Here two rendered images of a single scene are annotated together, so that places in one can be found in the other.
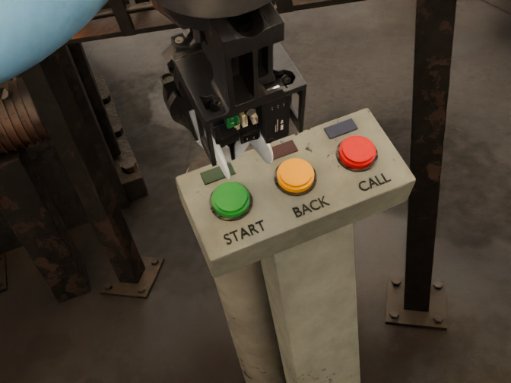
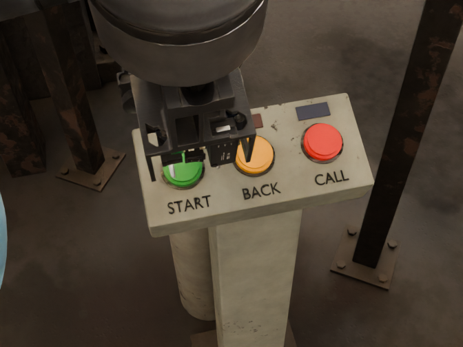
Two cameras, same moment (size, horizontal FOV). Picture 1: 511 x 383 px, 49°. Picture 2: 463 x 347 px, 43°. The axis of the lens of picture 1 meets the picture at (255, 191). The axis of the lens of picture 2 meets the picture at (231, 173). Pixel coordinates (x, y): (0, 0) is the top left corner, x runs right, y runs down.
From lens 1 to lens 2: 0.11 m
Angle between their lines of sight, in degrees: 11
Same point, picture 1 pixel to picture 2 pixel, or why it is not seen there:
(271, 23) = (220, 96)
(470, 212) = (447, 173)
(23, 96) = not seen: outside the picture
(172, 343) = (117, 244)
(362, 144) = (329, 135)
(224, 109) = (167, 146)
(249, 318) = (191, 251)
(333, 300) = (270, 268)
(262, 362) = (198, 290)
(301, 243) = (246, 219)
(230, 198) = (181, 167)
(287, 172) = not seen: hidden behind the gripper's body
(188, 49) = not seen: hidden behind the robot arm
